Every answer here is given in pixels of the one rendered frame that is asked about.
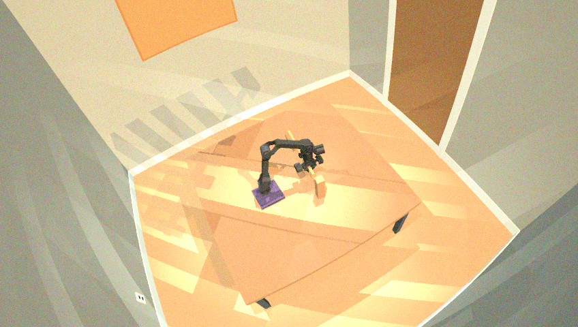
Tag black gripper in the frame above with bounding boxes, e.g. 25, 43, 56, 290
294, 155, 324, 173

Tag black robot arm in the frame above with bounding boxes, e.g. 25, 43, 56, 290
257, 138, 325, 196

